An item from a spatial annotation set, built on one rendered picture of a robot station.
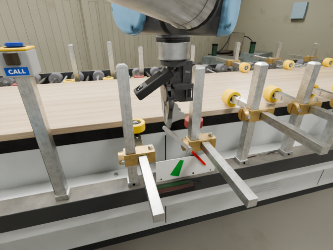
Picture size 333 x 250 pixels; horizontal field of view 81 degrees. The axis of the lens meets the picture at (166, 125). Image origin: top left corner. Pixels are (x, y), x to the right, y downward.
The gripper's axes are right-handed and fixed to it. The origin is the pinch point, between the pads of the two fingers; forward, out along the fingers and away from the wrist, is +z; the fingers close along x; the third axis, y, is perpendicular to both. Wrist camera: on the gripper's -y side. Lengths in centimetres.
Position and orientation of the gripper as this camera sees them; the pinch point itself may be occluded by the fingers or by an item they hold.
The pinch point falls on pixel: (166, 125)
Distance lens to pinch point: 62.7
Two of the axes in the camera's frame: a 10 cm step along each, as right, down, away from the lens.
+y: 9.6, -1.3, 2.3
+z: 0.1, 8.9, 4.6
